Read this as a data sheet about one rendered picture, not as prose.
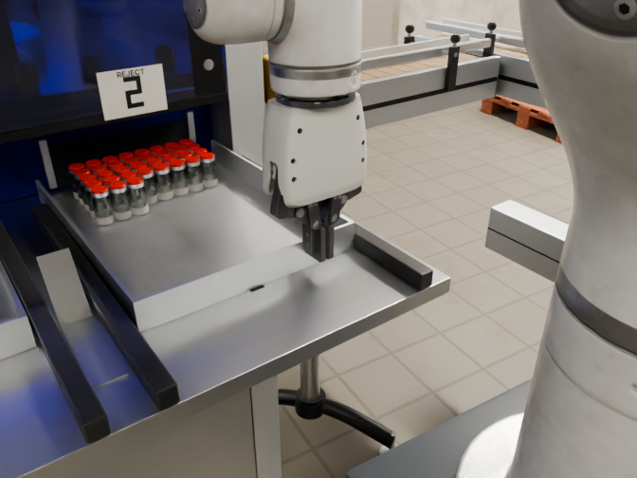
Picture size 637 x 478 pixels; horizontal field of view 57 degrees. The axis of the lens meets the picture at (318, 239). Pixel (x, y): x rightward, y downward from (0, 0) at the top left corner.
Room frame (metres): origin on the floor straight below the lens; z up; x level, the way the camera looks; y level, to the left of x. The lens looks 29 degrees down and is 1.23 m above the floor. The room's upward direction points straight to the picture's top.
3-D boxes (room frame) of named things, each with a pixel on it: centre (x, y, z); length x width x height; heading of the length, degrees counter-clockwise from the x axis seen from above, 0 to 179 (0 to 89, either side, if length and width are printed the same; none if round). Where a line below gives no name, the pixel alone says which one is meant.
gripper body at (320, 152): (0.54, 0.00, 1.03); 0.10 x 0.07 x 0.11; 126
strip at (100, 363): (0.43, 0.21, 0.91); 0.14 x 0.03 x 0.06; 35
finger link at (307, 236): (0.53, 0.01, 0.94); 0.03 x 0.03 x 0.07; 36
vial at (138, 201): (0.68, 0.23, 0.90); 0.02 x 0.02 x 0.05
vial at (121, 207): (0.67, 0.25, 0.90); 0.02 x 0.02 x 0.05
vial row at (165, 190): (0.72, 0.22, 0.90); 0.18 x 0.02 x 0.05; 127
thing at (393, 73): (1.20, -0.10, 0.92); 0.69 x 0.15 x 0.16; 126
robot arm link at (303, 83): (0.55, 0.00, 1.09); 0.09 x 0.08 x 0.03; 126
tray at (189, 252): (0.65, 0.16, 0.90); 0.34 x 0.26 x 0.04; 37
